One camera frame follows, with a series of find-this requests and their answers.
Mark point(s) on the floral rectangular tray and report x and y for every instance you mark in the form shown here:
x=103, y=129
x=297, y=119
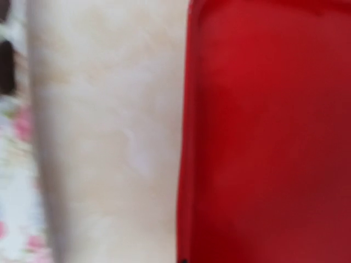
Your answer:
x=24, y=228

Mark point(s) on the red box lid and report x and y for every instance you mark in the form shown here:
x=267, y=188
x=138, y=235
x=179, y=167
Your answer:
x=265, y=167

